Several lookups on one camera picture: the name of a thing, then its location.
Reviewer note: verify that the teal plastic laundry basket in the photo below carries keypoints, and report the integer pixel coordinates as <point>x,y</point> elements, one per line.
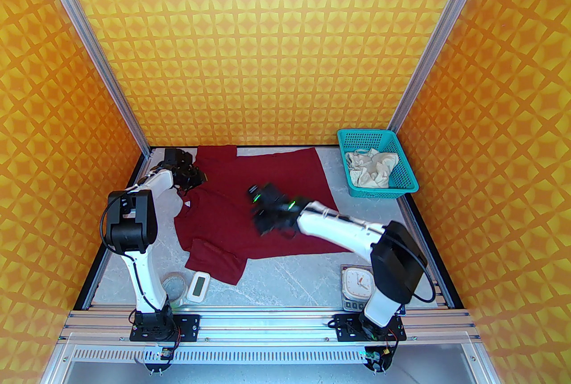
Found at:
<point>363,133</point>

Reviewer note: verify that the dark red t-shirt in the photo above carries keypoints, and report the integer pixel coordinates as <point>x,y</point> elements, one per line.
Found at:
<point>223,217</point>

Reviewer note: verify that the round clear tape roll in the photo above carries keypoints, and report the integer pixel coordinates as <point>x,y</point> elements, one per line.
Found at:
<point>174,284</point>

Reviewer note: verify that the cream fabric shorts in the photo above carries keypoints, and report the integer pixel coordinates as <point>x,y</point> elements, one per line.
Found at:
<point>370,170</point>

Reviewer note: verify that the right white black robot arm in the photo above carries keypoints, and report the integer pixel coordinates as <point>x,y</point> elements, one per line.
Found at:
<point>397,262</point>

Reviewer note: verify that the aluminium frame rail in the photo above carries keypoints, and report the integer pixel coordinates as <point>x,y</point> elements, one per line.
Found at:
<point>267,322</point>

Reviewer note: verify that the small circuit board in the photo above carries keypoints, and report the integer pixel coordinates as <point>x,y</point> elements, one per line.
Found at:
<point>161,355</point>
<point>375,357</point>

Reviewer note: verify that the white analog clock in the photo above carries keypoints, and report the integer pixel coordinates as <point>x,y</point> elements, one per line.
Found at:
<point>357,282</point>

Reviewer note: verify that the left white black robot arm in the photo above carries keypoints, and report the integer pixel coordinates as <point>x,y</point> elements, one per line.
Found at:
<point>129,235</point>

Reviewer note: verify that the white digital timer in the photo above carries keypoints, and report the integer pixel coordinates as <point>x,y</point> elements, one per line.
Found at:
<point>197,286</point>

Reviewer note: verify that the aluminium frame post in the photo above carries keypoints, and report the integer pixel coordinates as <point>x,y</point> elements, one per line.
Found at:
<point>441,30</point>
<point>89,39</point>

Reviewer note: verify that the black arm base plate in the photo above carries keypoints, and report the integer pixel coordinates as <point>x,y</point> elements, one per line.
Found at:
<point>187,326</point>
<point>345,326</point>

